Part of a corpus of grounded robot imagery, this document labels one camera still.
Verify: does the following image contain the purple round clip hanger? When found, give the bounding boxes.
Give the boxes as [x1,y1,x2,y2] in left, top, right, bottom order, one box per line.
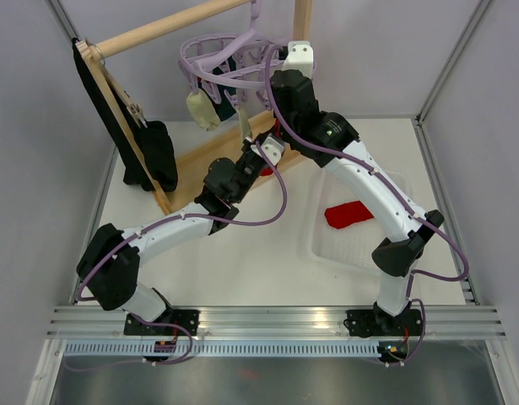
[178,1,289,110]

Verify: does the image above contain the wooden rack right post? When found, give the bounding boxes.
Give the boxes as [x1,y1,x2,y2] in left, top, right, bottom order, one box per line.
[293,0,313,41]

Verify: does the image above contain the aluminium mounting rail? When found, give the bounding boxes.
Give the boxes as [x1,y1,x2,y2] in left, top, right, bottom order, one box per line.
[45,305,506,340]

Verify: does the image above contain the black shorts on hanger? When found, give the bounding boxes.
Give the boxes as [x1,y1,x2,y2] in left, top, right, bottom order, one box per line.
[73,49,178,192]

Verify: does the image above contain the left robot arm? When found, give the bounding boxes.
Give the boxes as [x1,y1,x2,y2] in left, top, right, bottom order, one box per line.
[77,136,284,335]

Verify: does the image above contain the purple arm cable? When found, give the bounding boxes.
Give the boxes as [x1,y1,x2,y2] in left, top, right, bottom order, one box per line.
[75,141,289,372]
[265,44,470,368]

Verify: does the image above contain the wooden rack post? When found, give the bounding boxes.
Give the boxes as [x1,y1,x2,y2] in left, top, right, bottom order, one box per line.
[293,0,313,41]
[72,37,178,213]

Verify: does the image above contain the white slotted cable duct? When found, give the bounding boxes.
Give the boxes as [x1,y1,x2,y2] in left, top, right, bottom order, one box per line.
[64,339,380,359]

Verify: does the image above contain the red sock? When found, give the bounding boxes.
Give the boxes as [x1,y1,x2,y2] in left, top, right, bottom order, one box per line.
[261,119,281,177]
[324,201,374,230]

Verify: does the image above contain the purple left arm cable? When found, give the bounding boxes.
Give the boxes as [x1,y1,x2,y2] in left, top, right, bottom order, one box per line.
[75,141,289,372]

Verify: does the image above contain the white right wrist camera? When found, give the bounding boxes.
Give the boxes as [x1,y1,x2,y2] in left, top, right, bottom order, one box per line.
[281,40,315,78]

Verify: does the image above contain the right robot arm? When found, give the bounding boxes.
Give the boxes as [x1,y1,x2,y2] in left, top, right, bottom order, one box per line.
[267,69,444,337]

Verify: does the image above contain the cream sock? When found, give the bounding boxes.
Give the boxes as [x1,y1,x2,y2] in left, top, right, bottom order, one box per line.
[186,89,221,132]
[237,105,252,142]

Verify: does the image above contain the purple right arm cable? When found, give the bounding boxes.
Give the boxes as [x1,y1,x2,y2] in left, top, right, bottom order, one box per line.
[265,44,470,368]

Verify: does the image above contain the wooden rack top rod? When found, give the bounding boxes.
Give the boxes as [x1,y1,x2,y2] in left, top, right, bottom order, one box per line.
[89,0,248,61]

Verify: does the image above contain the wooden rack left post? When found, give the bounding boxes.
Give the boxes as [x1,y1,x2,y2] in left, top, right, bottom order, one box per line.
[72,37,178,213]

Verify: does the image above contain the white plastic basket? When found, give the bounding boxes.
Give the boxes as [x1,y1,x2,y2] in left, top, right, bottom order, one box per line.
[309,170,412,278]

